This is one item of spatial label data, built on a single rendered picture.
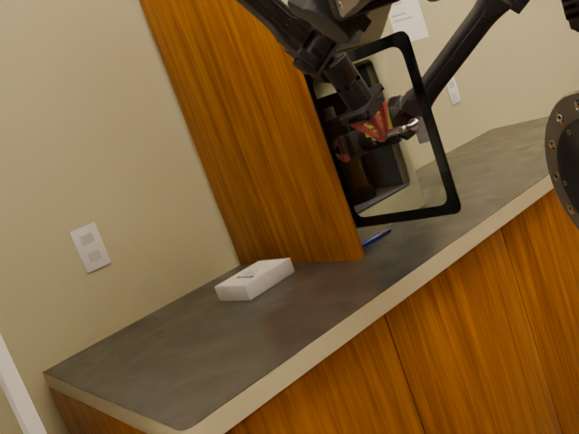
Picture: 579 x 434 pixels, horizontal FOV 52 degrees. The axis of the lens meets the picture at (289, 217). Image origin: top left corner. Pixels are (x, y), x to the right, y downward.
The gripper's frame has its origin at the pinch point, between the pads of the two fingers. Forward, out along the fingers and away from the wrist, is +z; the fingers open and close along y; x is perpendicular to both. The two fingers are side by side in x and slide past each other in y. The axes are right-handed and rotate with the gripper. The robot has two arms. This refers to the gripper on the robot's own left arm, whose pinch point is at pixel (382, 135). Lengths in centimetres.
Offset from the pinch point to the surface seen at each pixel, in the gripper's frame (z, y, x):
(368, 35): -8.8, -35.5, -15.8
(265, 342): 6, 49, -8
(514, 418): 70, 23, 5
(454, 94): 58, -115, -53
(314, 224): 13.0, 10.3, -24.1
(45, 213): -26, 38, -70
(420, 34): 28, -117, -54
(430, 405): 42, 38, 3
